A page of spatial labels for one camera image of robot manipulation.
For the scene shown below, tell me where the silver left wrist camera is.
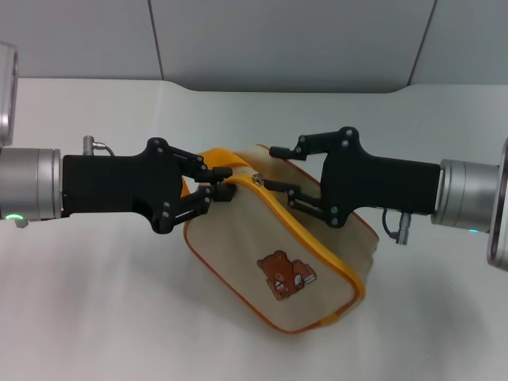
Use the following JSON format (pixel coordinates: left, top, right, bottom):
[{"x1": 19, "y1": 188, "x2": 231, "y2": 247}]
[{"x1": 0, "y1": 41, "x2": 20, "y2": 147}]

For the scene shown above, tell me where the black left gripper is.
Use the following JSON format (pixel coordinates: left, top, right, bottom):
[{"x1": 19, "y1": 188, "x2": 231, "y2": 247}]
[{"x1": 61, "y1": 137, "x2": 238, "y2": 235}]

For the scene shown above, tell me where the beige orange-trimmed food bag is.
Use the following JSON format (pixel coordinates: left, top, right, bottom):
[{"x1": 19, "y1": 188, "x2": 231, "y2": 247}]
[{"x1": 180, "y1": 144, "x2": 380, "y2": 334}]

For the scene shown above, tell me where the left gripper cable connector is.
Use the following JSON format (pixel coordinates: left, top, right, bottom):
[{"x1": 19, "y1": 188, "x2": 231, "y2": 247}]
[{"x1": 81, "y1": 135, "x2": 116, "y2": 157}]

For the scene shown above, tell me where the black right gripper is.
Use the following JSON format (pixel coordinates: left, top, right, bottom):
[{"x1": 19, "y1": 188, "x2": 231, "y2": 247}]
[{"x1": 261, "y1": 126, "x2": 442, "y2": 229}]

